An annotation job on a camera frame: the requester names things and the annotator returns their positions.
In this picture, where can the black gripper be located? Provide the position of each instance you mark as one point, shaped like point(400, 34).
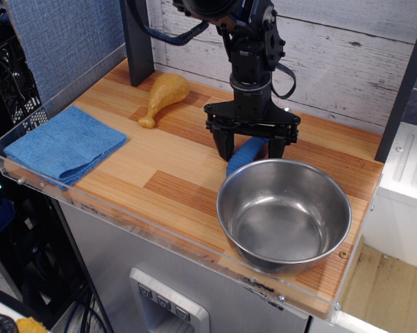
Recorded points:
point(244, 108)

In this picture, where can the blue folded cloth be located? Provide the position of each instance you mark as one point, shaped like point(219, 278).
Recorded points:
point(67, 147)

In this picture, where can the dark grey post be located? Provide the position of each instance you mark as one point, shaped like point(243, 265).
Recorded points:
point(398, 109)
point(138, 47)

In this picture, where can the dark grey right post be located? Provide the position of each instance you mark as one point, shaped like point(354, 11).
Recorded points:
point(398, 109)

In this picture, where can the stainless steel pot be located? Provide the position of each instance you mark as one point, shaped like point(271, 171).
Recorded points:
point(283, 216)

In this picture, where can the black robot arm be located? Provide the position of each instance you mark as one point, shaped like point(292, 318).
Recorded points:
point(254, 49)

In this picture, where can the silver toy fridge cabinet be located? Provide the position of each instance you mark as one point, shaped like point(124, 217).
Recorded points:
point(180, 277)

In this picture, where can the clear acrylic table guard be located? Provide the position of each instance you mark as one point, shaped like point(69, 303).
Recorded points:
point(161, 186)

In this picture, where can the dark grey left post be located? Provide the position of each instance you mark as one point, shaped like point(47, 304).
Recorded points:
point(138, 47)

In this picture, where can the yellow toy chicken drumstick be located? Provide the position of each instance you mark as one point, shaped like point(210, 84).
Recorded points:
point(167, 90)

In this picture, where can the yellow object bottom left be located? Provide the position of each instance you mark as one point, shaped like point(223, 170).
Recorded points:
point(30, 325)

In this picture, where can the blue handled metal spoon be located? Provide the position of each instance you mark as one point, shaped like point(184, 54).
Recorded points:
point(246, 152)

